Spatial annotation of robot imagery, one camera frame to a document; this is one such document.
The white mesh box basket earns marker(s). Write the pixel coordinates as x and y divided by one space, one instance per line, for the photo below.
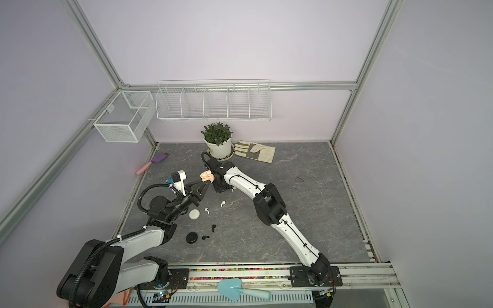
126 117

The potted green plant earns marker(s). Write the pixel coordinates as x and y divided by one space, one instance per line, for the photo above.
218 138

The purple pink brush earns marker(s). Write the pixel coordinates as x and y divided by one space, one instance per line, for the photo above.
158 158

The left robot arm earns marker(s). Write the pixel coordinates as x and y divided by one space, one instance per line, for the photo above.
102 268

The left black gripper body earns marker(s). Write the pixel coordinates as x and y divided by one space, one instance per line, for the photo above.
191 197

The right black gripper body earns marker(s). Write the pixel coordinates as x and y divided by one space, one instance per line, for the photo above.
218 188

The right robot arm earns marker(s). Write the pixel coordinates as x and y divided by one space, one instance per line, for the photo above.
271 210

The long white wire basket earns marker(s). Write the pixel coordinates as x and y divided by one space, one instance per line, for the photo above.
214 100

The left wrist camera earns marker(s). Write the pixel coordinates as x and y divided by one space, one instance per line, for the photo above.
176 181

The beige gardening glove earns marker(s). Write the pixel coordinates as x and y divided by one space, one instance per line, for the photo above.
255 151

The pink earbud charging case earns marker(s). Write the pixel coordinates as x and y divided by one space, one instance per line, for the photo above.
207 176

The black earbud charging case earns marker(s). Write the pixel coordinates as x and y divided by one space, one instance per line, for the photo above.
191 237

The teal garden trowel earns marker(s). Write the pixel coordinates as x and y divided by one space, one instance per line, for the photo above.
232 289

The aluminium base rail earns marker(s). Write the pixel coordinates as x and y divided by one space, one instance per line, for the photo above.
202 277

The red white work glove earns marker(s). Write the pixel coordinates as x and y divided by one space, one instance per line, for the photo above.
121 298

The white earbud charging case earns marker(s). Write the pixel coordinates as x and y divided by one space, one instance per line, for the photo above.
194 214

